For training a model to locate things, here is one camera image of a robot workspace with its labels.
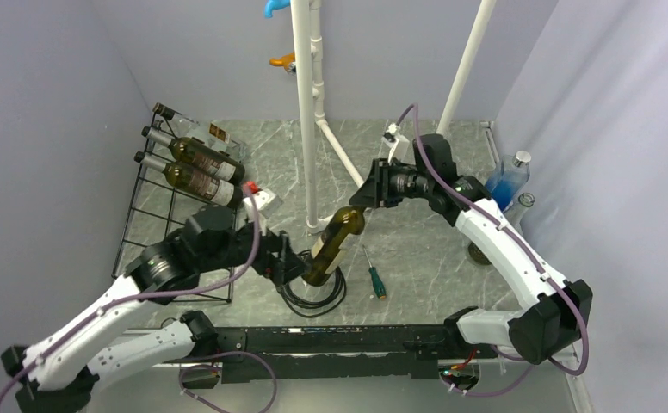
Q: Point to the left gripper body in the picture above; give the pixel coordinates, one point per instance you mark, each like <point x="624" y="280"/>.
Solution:
<point x="268" y="261"/>

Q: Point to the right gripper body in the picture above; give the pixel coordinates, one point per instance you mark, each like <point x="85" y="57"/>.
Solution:
<point x="398" y="183"/>

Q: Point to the tall dark wine bottle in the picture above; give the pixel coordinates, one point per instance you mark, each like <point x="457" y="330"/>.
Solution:
<point x="329" y="249"/>

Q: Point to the blue glass bottle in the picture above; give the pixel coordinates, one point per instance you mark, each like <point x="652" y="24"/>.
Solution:
<point x="509" y="176"/>

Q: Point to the small clear glass bottle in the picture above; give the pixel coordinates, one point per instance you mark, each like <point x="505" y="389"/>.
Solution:
<point x="518" y="208"/>

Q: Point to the dark green wine bottle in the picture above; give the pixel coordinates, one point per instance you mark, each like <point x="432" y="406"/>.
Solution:
<point x="193" y="152"/>

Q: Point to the clear glass liquor bottle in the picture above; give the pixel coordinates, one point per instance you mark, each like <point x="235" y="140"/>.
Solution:
<point x="210" y="134"/>

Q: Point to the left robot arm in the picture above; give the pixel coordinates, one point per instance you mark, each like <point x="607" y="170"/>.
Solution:
<point x="63" y="371"/>

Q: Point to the dark bottle behind arm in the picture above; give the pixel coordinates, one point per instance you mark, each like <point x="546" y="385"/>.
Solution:
<point x="477" y="255"/>

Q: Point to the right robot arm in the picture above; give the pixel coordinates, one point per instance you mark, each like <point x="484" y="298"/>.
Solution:
<point x="554" y="311"/>

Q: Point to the orange hook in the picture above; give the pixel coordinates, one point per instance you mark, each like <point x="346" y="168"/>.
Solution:
<point x="286" y="62"/>

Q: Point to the blue hook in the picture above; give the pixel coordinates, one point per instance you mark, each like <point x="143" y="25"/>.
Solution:
<point x="271" y="6"/>

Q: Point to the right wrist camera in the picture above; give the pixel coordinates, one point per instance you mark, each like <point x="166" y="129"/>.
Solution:
<point x="397" y="143"/>

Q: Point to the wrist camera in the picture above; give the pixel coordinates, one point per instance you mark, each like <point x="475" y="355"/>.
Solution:
<point x="397" y="143"/>
<point x="266" y="201"/>

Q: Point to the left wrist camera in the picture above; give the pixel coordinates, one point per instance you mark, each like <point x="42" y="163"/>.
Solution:
<point x="266" y="201"/>

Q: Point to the green handled screwdriver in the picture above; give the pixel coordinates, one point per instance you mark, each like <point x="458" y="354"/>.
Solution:
<point x="377" y="284"/>

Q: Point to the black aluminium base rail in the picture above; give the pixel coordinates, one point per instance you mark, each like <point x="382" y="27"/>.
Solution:
<point x="421" y="351"/>

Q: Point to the white PVC pipe frame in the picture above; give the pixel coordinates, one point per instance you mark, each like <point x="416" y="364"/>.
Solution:
<point x="361" y="63"/>

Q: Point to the black wire wine rack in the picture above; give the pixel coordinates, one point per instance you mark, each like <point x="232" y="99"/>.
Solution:
<point x="156" y="209"/>

